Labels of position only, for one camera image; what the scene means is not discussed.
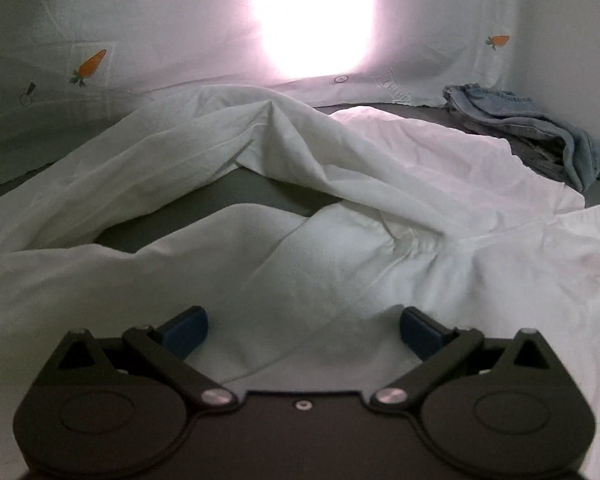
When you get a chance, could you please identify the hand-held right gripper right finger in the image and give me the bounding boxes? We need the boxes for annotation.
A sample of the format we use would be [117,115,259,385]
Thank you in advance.
[371,307,567,407]

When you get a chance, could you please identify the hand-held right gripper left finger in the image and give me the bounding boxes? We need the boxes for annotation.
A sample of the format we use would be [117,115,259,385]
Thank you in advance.
[55,307,234,407]

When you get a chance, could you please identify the white garment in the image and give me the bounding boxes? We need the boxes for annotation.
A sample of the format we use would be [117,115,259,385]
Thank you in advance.
[0,83,600,441]

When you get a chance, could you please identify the blue denim jeans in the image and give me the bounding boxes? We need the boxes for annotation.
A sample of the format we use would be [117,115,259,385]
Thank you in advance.
[441,82,600,192]

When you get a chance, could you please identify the carrot print white sheet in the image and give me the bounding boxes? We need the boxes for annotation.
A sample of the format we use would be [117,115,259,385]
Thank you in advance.
[0,0,523,196]

